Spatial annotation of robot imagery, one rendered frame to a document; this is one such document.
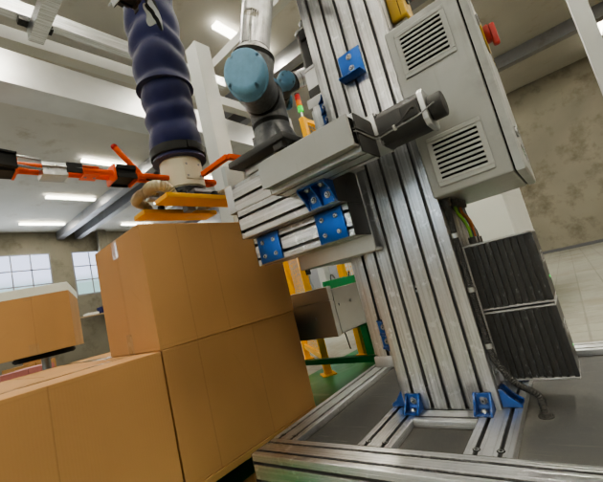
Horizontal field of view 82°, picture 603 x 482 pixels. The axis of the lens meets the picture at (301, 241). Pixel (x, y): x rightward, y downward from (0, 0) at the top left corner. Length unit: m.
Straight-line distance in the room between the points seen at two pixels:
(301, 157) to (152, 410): 0.81
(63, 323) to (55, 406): 1.58
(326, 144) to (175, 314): 0.73
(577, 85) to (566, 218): 3.45
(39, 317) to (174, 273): 1.54
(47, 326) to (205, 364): 1.56
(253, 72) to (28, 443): 1.01
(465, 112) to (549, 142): 10.96
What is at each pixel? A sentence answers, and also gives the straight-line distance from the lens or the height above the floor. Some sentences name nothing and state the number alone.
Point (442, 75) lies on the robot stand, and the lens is 1.01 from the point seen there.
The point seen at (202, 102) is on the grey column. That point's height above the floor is 2.42.
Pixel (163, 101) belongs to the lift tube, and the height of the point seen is 1.49.
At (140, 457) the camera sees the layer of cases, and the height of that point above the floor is 0.29.
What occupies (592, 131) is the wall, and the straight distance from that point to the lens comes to 11.94.
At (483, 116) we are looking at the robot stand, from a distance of 0.95.
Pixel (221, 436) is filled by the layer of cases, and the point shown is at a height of 0.23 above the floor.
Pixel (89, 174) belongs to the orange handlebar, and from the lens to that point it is 1.40.
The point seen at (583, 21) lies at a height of 2.30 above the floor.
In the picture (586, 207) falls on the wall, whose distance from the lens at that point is 11.70.
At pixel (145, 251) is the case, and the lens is 1.20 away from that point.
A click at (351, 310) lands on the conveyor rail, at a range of 1.60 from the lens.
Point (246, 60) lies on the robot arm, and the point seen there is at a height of 1.22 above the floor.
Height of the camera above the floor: 0.62
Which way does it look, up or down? 8 degrees up
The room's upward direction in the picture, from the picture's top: 14 degrees counter-clockwise
